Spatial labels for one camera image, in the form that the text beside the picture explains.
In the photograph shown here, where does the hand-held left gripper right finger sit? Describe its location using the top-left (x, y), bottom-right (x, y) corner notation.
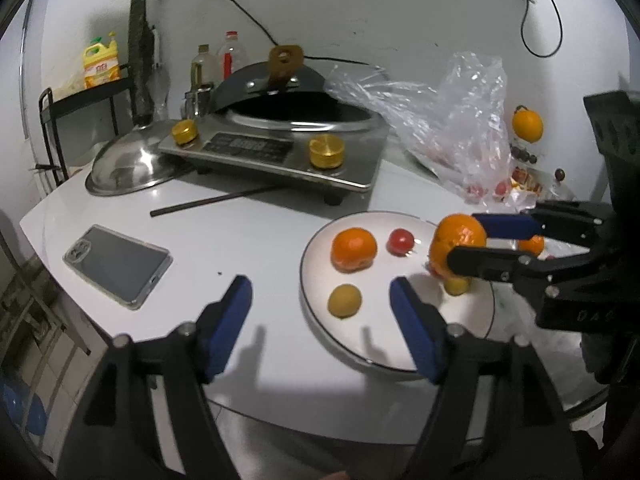
top-left (390, 276), bottom-right (586, 480)

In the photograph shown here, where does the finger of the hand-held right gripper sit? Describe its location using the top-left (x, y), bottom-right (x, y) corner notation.
top-left (446, 245), bottom-right (603, 301)
top-left (471, 201), bottom-right (614, 250)

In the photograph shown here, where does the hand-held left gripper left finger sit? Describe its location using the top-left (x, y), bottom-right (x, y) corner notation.
top-left (57, 275), bottom-right (253, 480)

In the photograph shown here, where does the white plate with black rim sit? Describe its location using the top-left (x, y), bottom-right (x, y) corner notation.
top-left (299, 211), bottom-right (497, 373)

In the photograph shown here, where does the clear plastic bag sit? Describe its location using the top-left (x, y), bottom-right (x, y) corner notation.
top-left (324, 51), bottom-right (513, 206)

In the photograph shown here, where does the fruit-printed white plastic bag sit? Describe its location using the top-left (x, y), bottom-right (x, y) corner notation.
top-left (500, 104), bottom-right (576, 211)

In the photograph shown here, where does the black chopstick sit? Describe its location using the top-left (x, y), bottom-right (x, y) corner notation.
top-left (150, 185), bottom-right (281, 218)

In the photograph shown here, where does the smartphone in clear case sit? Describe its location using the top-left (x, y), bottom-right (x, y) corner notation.
top-left (62, 225), bottom-right (173, 311)

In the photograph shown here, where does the steel induction cooker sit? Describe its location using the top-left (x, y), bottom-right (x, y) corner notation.
top-left (157, 95), bottom-right (391, 206)

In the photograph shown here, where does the steel wok lid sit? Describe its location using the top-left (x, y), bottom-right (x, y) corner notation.
top-left (84, 119), bottom-right (193, 197)

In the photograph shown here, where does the gold cooker knob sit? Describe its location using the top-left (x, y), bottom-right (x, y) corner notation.
top-left (307, 135), bottom-right (346, 168)
top-left (171, 120), bottom-right (201, 147)

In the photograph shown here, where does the blue bucket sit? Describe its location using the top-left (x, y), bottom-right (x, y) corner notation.
top-left (0, 382), bottom-right (47, 436)

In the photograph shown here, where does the small glass jar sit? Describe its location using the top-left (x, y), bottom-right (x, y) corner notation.
top-left (182, 87), bottom-right (213, 118)

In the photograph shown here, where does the black wok lid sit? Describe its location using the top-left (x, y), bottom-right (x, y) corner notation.
top-left (209, 45), bottom-right (328, 111)

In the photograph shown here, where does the glass oil bottle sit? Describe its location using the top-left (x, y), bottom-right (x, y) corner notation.
top-left (190, 45), bottom-right (219, 91)

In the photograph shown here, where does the plastic bottle with red label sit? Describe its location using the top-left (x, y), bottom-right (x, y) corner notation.
top-left (216, 31), bottom-right (249, 81)

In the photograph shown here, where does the black metal rack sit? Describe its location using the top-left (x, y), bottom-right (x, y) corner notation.
top-left (39, 62), bottom-right (133, 188)

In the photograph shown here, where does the yellow detergent bottle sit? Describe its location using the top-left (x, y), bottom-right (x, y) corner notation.
top-left (82, 31), bottom-right (122, 90)

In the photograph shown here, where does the dark folded umbrella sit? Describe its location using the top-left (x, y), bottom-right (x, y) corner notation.
top-left (127, 0), bottom-right (163, 126)

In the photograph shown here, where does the black wall cable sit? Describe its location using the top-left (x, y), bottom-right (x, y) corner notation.
top-left (520, 0), bottom-right (563, 58)

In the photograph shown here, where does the black cooker power cable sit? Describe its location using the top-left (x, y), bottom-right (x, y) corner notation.
top-left (200, 0), bottom-right (371, 66)

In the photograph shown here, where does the metal wall pipe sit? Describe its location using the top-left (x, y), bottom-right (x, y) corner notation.
top-left (20, 0), bottom-right (35, 141)

